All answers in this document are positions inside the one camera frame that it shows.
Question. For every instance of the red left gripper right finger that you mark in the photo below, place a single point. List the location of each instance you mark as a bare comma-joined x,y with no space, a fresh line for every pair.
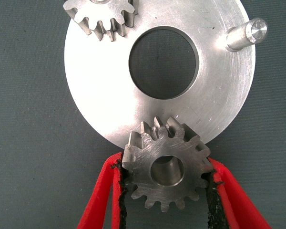
236,202

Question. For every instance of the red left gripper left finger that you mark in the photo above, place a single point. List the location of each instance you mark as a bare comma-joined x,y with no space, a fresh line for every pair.
102,195

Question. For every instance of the round metal carrier plate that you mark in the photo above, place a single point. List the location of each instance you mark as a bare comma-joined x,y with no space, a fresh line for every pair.
97,83

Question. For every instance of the small steel planetary gear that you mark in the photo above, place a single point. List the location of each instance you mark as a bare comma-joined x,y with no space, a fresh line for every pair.
162,148
102,14

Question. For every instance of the dark grey table cloth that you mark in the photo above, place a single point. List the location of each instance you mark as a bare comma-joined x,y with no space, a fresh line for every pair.
26,95

